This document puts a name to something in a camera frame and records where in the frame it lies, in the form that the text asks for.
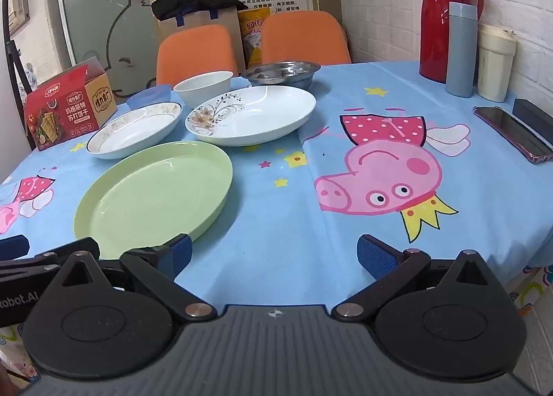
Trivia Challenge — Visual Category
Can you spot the smartphone in clear case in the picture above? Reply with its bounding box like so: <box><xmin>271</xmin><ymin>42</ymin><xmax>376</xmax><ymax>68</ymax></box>
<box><xmin>472</xmin><ymin>105</ymin><xmax>553</xmax><ymax>164</ymax></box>

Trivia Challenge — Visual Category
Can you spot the black box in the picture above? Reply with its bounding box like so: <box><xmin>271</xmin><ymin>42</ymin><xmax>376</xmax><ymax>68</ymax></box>
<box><xmin>512</xmin><ymin>99</ymin><xmax>553</xmax><ymax>146</ymax></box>

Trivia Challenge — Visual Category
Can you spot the blue plastic bowl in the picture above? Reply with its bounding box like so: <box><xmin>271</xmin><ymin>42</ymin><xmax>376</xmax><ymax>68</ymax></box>
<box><xmin>126</xmin><ymin>84</ymin><xmax>172</xmax><ymax>111</ymax></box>

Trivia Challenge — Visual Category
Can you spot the wall air conditioner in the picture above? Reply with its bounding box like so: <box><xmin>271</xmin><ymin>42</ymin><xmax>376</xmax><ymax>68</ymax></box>
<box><xmin>8</xmin><ymin>0</ymin><xmax>32</xmax><ymax>31</ymax></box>

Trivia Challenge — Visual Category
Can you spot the stainless steel bowl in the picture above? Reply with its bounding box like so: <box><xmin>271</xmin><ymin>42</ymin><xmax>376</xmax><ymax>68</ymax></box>
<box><xmin>241</xmin><ymin>61</ymin><xmax>321</xmax><ymax>91</ymax></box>

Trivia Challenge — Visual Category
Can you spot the yellow plastic bag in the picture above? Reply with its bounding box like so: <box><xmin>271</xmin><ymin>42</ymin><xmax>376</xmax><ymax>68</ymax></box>
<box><xmin>237</xmin><ymin>7</ymin><xmax>272</xmax><ymax>69</ymax></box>

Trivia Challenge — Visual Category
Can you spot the green plastic plate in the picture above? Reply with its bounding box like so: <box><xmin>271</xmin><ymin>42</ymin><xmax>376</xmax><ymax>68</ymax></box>
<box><xmin>74</xmin><ymin>141</ymin><xmax>234</xmax><ymax>259</ymax></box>

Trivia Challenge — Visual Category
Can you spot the brown bag with blue handles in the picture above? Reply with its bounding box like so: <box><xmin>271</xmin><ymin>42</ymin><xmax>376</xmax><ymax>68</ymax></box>
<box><xmin>154</xmin><ymin>4</ymin><xmax>247</xmax><ymax>72</ymax></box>

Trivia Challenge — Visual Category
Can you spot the black cloth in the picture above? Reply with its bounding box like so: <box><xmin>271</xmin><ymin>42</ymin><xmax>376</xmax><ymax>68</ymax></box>
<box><xmin>151</xmin><ymin>0</ymin><xmax>248</xmax><ymax>21</ymax></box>

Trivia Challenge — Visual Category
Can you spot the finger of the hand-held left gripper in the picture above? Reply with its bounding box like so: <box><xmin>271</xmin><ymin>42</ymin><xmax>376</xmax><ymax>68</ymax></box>
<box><xmin>0</xmin><ymin>235</ymin><xmax>30</xmax><ymax>260</ymax></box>
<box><xmin>0</xmin><ymin>237</ymin><xmax>101</xmax><ymax>283</ymax></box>

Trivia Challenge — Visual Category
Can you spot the cream cup with lid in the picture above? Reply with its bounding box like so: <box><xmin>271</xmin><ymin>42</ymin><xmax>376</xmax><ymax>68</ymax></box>
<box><xmin>477</xmin><ymin>24</ymin><xmax>517</xmax><ymax>103</ymax></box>

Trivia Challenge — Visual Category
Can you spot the frosted glass door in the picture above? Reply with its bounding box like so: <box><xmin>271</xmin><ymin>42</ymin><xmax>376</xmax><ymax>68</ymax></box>
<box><xmin>58</xmin><ymin>0</ymin><xmax>160</xmax><ymax>90</ymax></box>

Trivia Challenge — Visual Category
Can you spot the white ceramic bowl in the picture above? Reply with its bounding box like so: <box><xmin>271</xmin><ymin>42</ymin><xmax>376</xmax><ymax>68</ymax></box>
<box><xmin>174</xmin><ymin>71</ymin><xmax>234</xmax><ymax>110</ymax></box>

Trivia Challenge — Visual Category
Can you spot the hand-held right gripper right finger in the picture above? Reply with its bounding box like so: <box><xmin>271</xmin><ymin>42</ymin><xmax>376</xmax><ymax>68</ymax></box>
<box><xmin>332</xmin><ymin>234</ymin><xmax>493</xmax><ymax>321</ymax></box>

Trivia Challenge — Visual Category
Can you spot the red cracker box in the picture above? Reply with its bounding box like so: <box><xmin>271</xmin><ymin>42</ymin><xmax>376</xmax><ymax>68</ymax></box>
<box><xmin>24</xmin><ymin>56</ymin><xmax>117</xmax><ymax>151</ymax></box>

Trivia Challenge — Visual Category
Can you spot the blue cartoon pig tablecloth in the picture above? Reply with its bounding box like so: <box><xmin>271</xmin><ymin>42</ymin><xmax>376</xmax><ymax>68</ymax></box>
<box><xmin>0</xmin><ymin>59</ymin><xmax>553</xmax><ymax>384</ymax></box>

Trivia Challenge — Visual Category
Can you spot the orange chair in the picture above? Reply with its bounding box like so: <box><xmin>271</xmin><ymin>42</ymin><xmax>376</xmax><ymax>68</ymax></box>
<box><xmin>156</xmin><ymin>25</ymin><xmax>237</xmax><ymax>85</ymax></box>
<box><xmin>261</xmin><ymin>11</ymin><xmax>352</xmax><ymax>66</ymax></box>

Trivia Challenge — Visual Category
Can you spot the red thermos jug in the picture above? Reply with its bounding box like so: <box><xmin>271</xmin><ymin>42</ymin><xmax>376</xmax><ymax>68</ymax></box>
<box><xmin>419</xmin><ymin>0</ymin><xmax>485</xmax><ymax>84</ymax></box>

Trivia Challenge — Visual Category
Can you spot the gold-rimmed white plate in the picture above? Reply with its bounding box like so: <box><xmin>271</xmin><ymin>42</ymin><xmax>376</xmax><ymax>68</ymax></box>
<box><xmin>86</xmin><ymin>102</ymin><xmax>183</xmax><ymax>160</ymax></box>

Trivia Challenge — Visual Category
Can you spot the floral white plate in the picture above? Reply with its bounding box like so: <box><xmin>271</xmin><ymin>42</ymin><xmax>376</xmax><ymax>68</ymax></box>
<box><xmin>185</xmin><ymin>85</ymin><xmax>317</xmax><ymax>147</ymax></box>

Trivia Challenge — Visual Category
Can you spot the black metal frame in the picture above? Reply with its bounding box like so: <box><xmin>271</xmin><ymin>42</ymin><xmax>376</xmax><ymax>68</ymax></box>
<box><xmin>0</xmin><ymin>0</ymin><xmax>35</xmax><ymax>150</ymax></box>

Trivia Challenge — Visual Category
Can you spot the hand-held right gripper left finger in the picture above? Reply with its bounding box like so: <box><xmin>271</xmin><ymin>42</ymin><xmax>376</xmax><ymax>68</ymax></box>
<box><xmin>56</xmin><ymin>232</ymin><xmax>217</xmax><ymax>322</ymax></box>

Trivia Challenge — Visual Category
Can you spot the grey-blue bottle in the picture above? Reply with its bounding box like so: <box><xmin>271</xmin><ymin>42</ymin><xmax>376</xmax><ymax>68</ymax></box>
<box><xmin>445</xmin><ymin>1</ymin><xmax>478</xmax><ymax>98</ymax></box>

